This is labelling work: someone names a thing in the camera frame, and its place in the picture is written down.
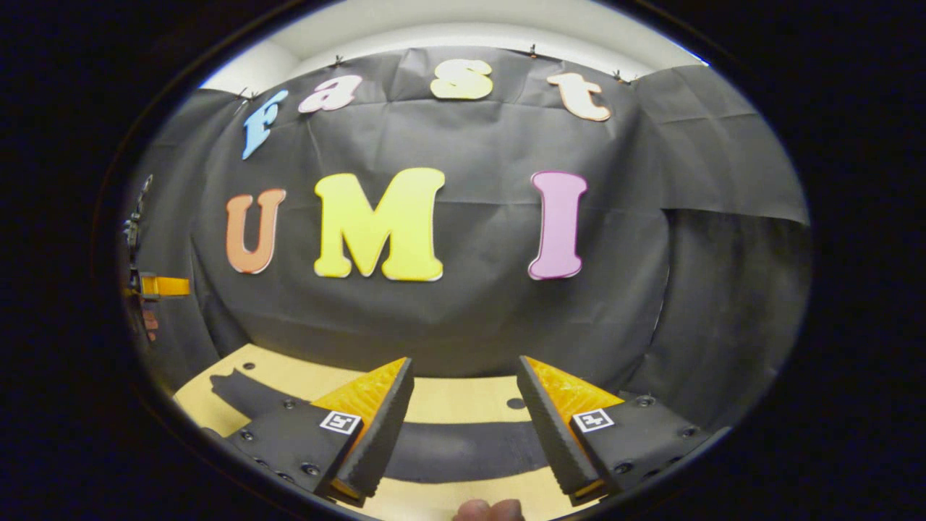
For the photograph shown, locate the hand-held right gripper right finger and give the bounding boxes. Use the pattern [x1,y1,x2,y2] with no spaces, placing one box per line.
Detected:
[515,355,715,507]

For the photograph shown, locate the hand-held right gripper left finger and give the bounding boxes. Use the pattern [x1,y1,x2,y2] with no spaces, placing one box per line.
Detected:
[221,356,416,507]

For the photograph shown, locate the dark blue jeans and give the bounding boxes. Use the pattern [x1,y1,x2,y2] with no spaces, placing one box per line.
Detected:
[208,369,554,484]

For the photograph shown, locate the dark metal fixture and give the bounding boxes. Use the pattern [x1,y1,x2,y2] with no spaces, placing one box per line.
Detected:
[122,174,154,250]

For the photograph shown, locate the black backdrop cloth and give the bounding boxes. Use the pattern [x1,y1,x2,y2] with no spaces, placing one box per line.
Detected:
[123,47,811,435]

